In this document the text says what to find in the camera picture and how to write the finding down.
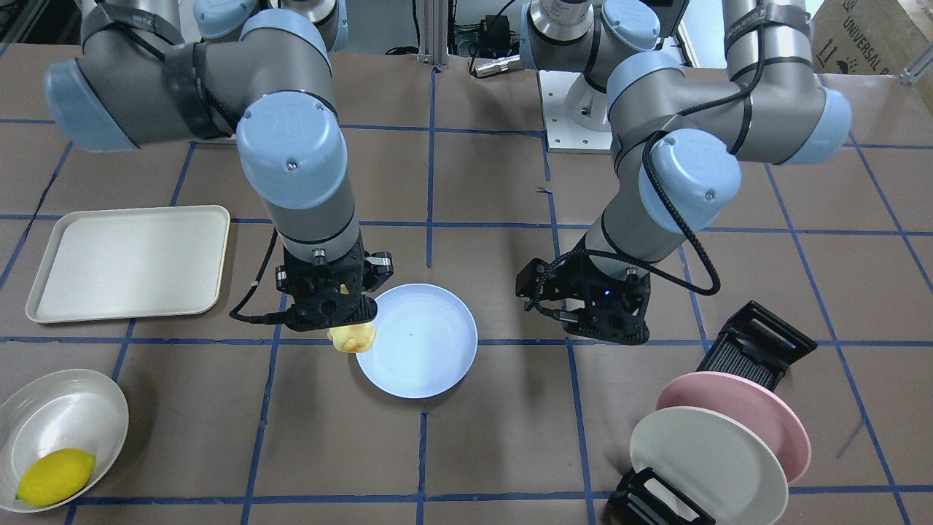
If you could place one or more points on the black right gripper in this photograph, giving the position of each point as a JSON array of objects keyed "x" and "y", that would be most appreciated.
[{"x": 380, "y": 267}]

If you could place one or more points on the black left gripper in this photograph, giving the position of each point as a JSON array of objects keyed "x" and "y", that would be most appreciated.
[{"x": 571, "y": 289}]

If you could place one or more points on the yellow bread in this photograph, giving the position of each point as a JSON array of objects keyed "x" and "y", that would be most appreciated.
[{"x": 354, "y": 338}]

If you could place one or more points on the blue plate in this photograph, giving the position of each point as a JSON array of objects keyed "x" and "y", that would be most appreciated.
[{"x": 425, "y": 342}]

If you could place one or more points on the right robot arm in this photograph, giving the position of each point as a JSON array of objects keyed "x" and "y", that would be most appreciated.
[{"x": 262, "y": 77}]

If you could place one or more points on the pink plate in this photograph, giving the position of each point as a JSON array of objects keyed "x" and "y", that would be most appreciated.
[{"x": 752, "y": 405}]

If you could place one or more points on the cream plate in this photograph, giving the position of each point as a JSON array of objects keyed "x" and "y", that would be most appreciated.
[{"x": 717, "y": 462}]

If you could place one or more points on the silver metal cylinder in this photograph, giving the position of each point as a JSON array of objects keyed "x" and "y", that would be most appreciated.
[{"x": 504, "y": 65}]

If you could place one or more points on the black dish rack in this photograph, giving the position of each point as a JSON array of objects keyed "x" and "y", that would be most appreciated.
[{"x": 754, "y": 344}]

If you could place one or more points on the white rectangular tray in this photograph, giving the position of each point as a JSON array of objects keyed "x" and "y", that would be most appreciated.
[{"x": 131, "y": 263}]

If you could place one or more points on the white oval dish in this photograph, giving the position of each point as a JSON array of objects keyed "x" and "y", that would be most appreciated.
[{"x": 78, "y": 408}]

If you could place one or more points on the yellow lemon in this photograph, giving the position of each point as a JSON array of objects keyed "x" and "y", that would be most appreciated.
[{"x": 55, "y": 477}]

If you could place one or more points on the cardboard box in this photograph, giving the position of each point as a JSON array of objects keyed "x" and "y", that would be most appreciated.
[{"x": 869, "y": 37}]

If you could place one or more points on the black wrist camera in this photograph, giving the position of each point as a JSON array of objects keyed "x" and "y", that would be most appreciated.
[{"x": 612, "y": 317}]

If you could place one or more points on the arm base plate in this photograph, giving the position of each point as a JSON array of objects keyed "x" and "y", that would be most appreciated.
[
  {"x": 222, "y": 140},
  {"x": 574, "y": 114}
]

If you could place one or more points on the aluminium frame post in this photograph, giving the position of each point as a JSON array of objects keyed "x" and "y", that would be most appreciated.
[{"x": 433, "y": 32}]

